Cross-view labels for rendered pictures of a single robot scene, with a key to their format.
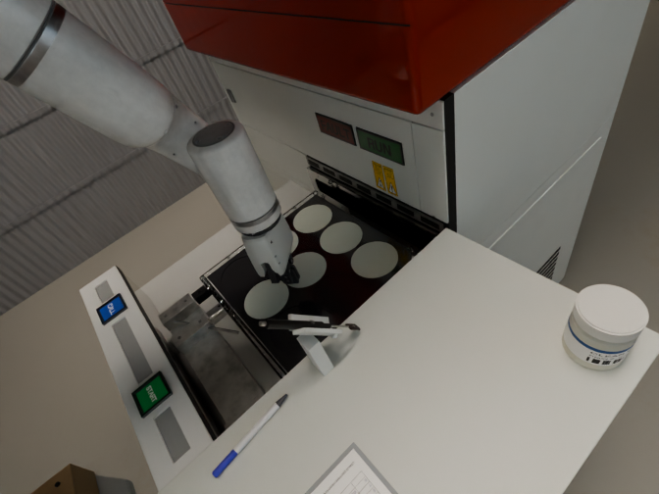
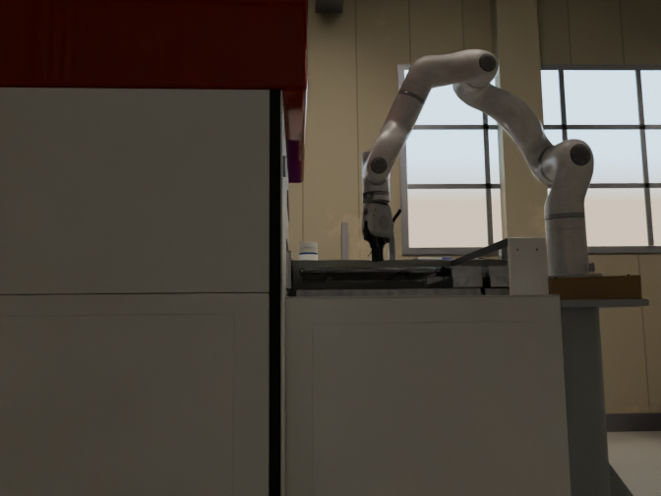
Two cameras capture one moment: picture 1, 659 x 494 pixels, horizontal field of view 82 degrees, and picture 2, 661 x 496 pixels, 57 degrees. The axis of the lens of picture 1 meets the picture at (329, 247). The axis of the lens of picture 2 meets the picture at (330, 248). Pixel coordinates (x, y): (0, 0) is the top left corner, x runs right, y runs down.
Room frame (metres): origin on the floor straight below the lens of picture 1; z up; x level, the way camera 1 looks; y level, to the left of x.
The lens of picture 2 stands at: (2.24, 0.65, 0.76)
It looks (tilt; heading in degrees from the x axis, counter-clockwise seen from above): 7 degrees up; 202
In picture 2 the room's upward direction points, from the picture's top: 1 degrees counter-clockwise
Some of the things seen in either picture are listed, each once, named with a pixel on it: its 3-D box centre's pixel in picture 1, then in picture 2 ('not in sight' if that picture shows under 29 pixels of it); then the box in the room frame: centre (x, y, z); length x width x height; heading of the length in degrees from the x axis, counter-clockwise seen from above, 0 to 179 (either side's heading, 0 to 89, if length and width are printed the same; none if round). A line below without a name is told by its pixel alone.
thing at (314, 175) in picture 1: (368, 210); (289, 277); (0.67, -0.12, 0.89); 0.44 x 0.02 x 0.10; 25
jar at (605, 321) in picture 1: (600, 327); (308, 255); (0.18, -0.28, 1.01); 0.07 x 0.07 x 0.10
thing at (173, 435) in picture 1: (152, 365); (492, 275); (0.47, 0.42, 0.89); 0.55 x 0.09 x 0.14; 25
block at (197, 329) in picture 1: (193, 332); not in sight; (0.51, 0.33, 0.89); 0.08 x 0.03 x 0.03; 115
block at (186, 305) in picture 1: (178, 311); (464, 272); (0.58, 0.36, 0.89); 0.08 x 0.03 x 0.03; 115
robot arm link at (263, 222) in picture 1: (255, 210); (376, 199); (0.51, 0.09, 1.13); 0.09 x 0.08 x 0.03; 157
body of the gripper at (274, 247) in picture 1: (269, 237); (376, 218); (0.50, 0.09, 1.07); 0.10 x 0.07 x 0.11; 157
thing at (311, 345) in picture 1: (320, 337); (386, 240); (0.30, 0.06, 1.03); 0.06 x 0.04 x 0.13; 115
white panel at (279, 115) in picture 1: (313, 142); (282, 222); (0.84, -0.06, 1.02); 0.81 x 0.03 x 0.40; 25
